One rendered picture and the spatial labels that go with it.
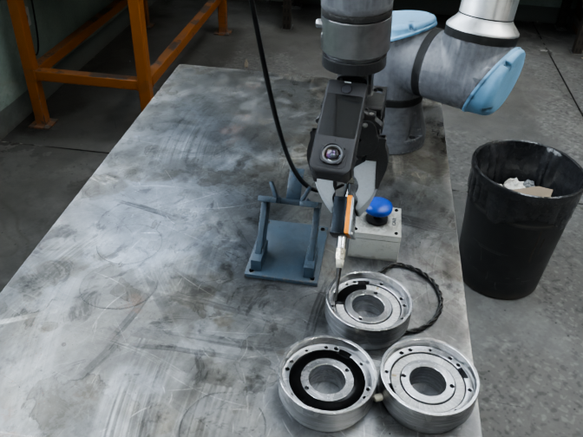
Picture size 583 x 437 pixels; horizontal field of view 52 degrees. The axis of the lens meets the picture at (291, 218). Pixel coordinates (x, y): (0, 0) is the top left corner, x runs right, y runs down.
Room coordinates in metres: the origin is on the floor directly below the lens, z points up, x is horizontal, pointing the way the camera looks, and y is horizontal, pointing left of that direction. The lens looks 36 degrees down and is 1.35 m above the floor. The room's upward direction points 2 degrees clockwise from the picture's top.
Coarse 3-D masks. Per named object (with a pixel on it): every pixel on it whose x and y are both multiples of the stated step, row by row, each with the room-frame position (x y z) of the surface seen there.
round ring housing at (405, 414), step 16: (400, 352) 0.47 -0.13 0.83; (416, 352) 0.47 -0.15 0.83; (432, 352) 0.47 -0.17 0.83; (448, 352) 0.46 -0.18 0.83; (384, 368) 0.44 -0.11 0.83; (416, 368) 0.44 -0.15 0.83; (432, 368) 0.44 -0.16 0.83; (464, 368) 0.44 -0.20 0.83; (384, 384) 0.41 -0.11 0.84; (432, 384) 0.44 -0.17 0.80; (448, 384) 0.42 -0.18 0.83; (464, 384) 0.43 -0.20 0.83; (384, 400) 0.40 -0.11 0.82; (400, 400) 0.39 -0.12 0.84; (416, 400) 0.40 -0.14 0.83; (432, 400) 0.40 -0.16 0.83; (448, 400) 0.40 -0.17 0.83; (464, 400) 0.40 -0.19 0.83; (400, 416) 0.38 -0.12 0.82; (416, 416) 0.38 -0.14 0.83; (432, 416) 0.37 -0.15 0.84; (448, 416) 0.37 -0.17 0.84; (464, 416) 0.38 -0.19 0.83; (432, 432) 0.38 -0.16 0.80
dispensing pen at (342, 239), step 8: (344, 184) 0.65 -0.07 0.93; (352, 184) 0.65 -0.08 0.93; (344, 192) 0.64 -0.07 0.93; (336, 200) 0.62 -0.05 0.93; (344, 200) 0.62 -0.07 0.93; (336, 208) 0.61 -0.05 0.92; (344, 208) 0.61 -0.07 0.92; (336, 216) 0.60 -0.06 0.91; (344, 216) 0.60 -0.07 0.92; (336, 224) 0.60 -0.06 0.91; (344, 224) 0.60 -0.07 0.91; (336, 232) 0.59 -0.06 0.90; (344, 240) 0.59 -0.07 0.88; (344, 248) 0.59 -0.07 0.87; (336, 256) 0.58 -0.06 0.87; (344, 256) 0.58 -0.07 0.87; (336, 264) 0.57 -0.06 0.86; (336, 280) 0.56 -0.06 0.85; (336, 288) 0.55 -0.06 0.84; (336, 296) 0.55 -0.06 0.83
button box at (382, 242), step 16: (400, 208) 0.73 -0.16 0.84; (368, 224) 0.68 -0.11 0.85; (384, 224) 0.68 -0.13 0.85; (400, 224) 0.69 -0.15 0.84; (352, 240) 0.66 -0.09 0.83; (368, 240) 0.66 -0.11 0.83; (384, 240) 0.66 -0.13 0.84; (400, 240) 0.66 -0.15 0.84; (352, 256) 0.66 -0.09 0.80; (368, 256) 0.66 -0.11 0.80; (384, 256) 0.66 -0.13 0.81
